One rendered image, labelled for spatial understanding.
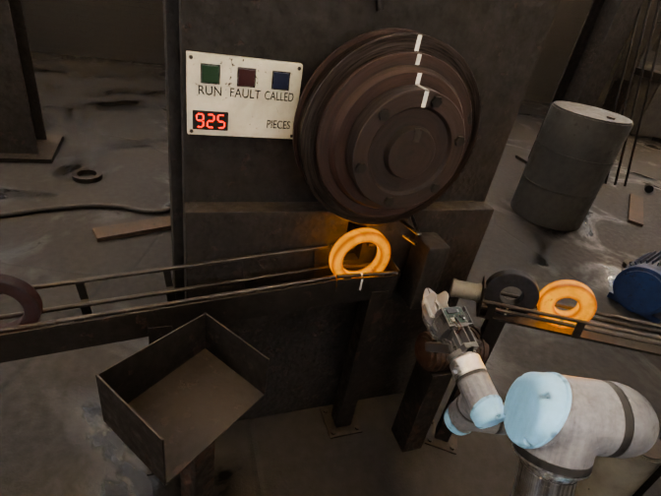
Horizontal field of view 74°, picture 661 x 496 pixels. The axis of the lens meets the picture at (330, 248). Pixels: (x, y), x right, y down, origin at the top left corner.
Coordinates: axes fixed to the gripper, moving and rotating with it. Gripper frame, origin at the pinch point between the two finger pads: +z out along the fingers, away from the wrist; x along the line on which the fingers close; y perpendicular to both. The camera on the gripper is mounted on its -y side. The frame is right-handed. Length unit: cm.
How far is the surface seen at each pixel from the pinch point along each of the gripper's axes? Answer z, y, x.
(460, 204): 30.4, 3.9, -24.0
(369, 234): 18.5, 3.5, 12.4
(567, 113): 166, -37, -208
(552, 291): -4.3, 3.0, -38.7
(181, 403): -16, -12, 63
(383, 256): 16.4, -3.8, 6.1
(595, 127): 148, -35, -219
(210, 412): -19, -10, 57
